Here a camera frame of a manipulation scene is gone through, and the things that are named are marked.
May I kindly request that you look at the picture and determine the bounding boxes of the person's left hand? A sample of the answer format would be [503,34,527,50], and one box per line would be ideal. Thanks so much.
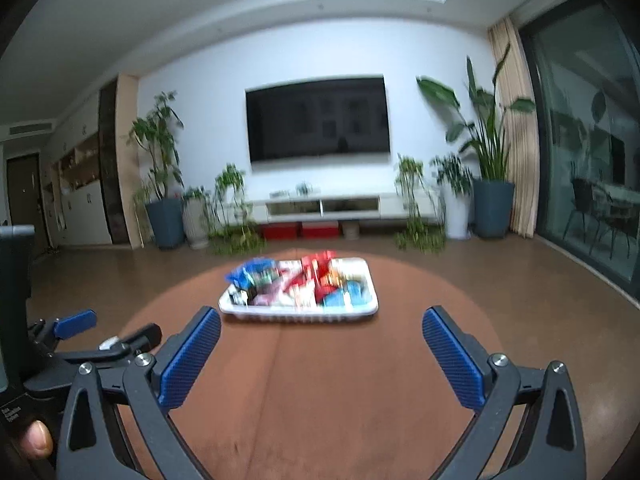
[12,419,53,460]

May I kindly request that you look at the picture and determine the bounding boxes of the dark blue snack packet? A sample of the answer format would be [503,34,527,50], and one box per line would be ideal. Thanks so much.
[226,258,276,289]

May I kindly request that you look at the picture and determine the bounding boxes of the white red snack packet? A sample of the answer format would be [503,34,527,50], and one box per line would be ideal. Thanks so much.
[249,266,317,309]

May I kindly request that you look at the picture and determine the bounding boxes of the left plant blue pot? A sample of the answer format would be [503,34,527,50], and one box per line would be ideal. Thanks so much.
[129,90,184,250]

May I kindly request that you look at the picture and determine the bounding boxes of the red chocolate snack bag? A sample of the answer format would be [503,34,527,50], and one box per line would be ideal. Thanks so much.
[300,250,335,285]

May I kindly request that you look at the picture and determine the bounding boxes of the red storage box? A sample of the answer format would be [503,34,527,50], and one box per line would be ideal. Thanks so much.
[300,221,341,240]
[260,222,299,240]

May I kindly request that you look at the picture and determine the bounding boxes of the tall plant blue pot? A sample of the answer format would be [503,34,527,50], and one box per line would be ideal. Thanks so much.
[416,61,536,240]

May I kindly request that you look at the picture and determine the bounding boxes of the light blue snack packet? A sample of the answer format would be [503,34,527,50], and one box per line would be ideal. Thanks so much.
[322,281,370,308]

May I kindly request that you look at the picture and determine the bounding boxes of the trailing vine plant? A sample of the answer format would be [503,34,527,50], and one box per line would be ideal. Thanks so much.
[395,155,446,254]

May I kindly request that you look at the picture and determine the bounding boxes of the wall mounted television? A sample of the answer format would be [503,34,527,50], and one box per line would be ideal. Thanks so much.
[245,76,390,162]

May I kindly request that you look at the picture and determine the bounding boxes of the white TV cabinet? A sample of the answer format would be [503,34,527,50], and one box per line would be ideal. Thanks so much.
[244,190,442,226]

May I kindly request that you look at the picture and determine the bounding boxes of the left red storage box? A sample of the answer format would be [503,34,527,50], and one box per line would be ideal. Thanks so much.
[260,222,299,240]

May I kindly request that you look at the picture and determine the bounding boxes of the beige curtain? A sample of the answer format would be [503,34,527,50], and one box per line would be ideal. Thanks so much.
[488,16,540,238]

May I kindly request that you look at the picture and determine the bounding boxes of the white plastic tray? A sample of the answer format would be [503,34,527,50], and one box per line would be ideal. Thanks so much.
[218,252,378,323]

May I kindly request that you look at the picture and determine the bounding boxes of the right red storage box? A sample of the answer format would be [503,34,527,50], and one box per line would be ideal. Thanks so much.
[300,221,341,240]

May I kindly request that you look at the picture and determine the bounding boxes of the plant in white pot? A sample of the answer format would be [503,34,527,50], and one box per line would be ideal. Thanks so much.
[430,154,473,240]

